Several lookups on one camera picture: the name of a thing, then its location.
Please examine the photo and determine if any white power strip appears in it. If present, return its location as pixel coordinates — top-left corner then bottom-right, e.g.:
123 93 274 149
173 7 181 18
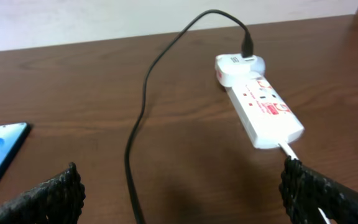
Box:
226 76 305 149

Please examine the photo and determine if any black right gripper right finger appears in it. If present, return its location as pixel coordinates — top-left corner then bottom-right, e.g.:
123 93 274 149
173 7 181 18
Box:
279 156 358 224

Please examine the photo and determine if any white usb charger plug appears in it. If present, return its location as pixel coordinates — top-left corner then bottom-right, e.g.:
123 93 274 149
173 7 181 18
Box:
215 54 266 88

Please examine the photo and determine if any white power strip cord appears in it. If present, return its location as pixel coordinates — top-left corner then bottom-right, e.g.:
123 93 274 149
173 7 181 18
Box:
278 141 332 224

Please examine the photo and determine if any black charger cable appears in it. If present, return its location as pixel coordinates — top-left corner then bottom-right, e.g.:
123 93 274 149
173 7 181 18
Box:
124 9 255 224

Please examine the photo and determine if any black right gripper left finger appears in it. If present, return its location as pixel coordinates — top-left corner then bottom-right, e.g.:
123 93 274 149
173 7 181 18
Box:
0 162 86 224

